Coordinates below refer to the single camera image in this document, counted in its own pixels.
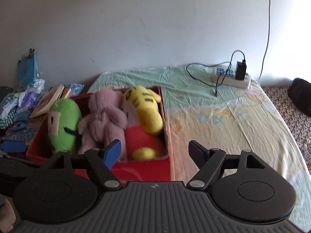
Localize cream cover book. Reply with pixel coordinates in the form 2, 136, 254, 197
30, 84, 65, 118

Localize grey wall cable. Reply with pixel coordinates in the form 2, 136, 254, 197
258, 0, 272, 81

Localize green cartoon bed sheet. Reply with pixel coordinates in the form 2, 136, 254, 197
89, 66, 310, 231

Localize yellow tiger plush red shirt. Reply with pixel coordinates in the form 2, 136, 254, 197
121, 85, 166, 160

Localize blue plastic bag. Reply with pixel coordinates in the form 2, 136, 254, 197
17, 48, 38, 90

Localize patterned knit blanket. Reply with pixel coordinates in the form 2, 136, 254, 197
263, 87, 311, 172

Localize pink fluffy bunny plush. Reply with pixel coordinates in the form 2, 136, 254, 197
78, 88, 128, 160

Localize black charger adapter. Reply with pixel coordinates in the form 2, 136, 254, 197
235, 59, 247, 81

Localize blue pouch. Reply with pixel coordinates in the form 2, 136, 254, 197
10, 116, 30, 131

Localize red cardboard box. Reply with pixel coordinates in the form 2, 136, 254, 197
26, 87, 171, 183

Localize light blue packet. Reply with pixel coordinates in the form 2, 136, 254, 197
65, 84, 84, 96

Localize orange book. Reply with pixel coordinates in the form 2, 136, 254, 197
61, 88, 71, 98

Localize white power strip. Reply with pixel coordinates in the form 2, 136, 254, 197
211, 67, 251, 89

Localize blue checkered towel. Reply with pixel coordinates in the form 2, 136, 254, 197
3, 127, 38, 144

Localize purple plastic packet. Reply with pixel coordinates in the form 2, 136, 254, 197
20, 91, 39, 109

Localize green plush toy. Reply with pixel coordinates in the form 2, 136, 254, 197
47, 98, 82, 154

